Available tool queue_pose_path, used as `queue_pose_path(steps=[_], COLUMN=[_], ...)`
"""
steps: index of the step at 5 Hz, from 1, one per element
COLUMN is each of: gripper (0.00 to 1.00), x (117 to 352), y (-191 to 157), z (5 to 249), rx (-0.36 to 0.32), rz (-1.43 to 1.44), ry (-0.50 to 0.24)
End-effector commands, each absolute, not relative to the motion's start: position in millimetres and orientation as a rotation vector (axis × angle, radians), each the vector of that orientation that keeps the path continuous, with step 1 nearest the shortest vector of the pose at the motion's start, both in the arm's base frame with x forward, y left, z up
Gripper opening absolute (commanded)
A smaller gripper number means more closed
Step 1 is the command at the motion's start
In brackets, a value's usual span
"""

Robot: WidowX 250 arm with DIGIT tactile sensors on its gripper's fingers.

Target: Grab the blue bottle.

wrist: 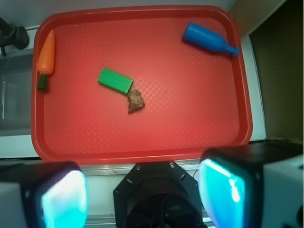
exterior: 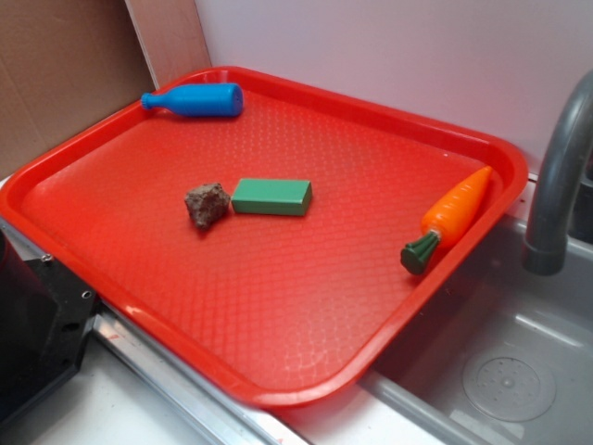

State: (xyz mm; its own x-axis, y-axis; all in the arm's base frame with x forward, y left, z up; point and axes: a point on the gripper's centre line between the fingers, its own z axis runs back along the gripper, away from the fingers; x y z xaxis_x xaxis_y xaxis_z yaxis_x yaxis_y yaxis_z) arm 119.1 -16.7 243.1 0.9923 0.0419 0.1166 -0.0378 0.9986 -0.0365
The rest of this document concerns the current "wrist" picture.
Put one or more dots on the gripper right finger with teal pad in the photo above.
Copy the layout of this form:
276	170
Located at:
259	185

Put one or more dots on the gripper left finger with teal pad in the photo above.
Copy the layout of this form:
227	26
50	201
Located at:
43	195

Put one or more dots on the blue plastic bottle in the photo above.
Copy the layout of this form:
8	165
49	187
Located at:
208	39

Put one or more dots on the red plastic tray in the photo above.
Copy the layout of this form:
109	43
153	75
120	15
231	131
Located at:
194	98

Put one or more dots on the brown rock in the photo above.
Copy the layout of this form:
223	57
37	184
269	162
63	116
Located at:
136	101

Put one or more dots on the green rectangular block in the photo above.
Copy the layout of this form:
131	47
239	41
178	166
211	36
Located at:
115	81

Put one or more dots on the grey toy sink basin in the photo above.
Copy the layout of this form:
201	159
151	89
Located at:
15	93

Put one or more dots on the orange toy carrot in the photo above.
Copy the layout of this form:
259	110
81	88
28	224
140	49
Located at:
46	60

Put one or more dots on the brown cardboard panel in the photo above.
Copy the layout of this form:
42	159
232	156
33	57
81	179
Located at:
274	30

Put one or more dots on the grey toy faucet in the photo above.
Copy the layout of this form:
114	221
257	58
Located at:
11	35

